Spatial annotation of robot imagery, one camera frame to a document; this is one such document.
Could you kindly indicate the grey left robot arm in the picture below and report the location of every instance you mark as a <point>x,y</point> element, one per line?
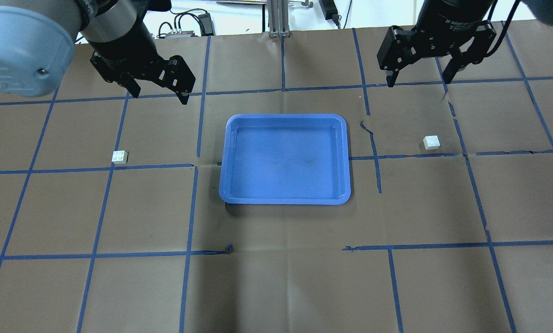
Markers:
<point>37,43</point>

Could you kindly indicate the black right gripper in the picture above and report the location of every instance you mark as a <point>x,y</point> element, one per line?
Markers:
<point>453,16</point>

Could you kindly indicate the black power adapter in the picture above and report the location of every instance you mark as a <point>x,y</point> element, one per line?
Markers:
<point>330,11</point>

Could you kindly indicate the blue plastic tray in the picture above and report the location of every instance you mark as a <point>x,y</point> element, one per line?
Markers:
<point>290,159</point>

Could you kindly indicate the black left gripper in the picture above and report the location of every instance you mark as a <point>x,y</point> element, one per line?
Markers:
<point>129,45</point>

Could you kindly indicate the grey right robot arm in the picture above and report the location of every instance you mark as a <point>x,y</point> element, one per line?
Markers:
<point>471,6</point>

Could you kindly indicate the white building block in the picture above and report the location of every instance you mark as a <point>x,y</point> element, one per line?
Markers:
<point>119,157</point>
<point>431,142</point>

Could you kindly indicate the aluminium extrusion post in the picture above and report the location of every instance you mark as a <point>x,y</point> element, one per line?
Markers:
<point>278,18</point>

